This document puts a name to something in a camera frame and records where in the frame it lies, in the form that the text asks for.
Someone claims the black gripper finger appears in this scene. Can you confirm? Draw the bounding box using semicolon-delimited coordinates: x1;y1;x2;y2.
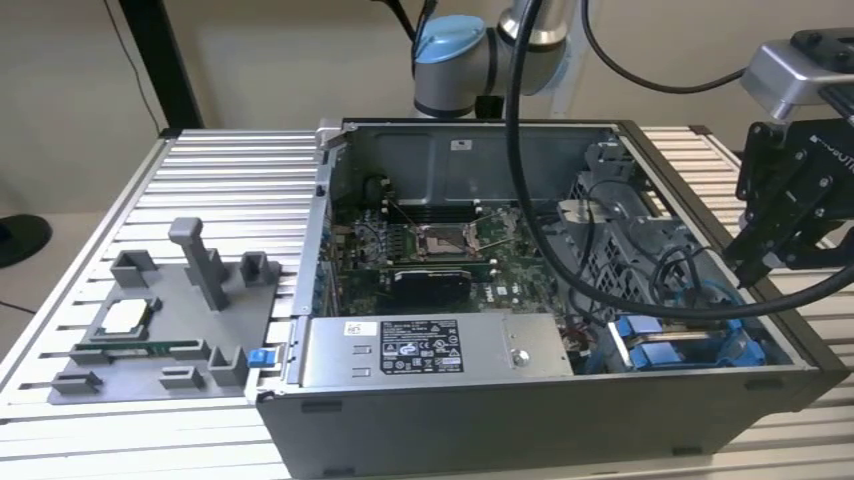
765;219;854;274
723;119;836;290

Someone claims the black disk wire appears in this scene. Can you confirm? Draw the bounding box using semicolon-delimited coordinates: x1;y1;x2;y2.
647;243;735;311

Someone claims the hard disk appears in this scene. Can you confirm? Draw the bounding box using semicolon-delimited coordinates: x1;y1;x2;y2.
609;312;768;374

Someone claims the grey disk bay cage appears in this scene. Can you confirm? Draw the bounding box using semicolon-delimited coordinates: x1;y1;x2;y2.
538;142;768;374

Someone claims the green motherboard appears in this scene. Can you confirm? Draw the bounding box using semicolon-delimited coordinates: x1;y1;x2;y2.
329;199;558;316

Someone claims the CPU socket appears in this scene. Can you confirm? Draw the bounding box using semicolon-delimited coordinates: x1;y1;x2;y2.
412;207;521;260

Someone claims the black graphics card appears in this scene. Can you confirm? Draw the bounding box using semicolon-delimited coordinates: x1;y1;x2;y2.
388;267;473;306

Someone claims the dark grey PC case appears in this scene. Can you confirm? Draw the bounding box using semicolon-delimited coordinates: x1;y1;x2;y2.
245;117;852;479

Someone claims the silver power supply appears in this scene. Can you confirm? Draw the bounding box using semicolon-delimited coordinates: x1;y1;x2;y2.
296;312;576;390

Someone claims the green RAM stick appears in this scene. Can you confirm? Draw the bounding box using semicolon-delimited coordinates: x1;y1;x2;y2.
75;339;205;352

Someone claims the grey parts rack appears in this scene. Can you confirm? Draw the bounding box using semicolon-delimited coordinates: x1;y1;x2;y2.
45;217;285;405

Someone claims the silver CPU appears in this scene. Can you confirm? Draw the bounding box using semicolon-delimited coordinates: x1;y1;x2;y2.
95;299;152;335

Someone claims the black round stand foot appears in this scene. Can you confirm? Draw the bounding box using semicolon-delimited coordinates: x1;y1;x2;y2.
0;213;53;269

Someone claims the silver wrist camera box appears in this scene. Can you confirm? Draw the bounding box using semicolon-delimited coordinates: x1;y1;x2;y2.
739;29;854;121

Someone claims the long black case wire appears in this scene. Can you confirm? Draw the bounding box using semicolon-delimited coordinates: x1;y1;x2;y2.
564;180;645;324

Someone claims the grey metal bracket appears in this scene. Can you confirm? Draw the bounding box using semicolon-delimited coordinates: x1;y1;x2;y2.
556;198;632;236

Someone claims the thin black camera cable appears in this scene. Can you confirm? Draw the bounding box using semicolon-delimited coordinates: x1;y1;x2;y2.
577;0;748;94

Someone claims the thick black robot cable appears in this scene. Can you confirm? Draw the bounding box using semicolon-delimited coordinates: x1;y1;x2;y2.
502;0;854;319

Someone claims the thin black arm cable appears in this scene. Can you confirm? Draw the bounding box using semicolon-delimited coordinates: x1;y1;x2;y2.
372;0;440;56

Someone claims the black frame post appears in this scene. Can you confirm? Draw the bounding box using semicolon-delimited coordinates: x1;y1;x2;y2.
115;0;205;130

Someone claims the thin black wall cable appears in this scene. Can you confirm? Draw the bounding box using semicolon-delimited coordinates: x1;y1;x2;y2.
102;0;165;131

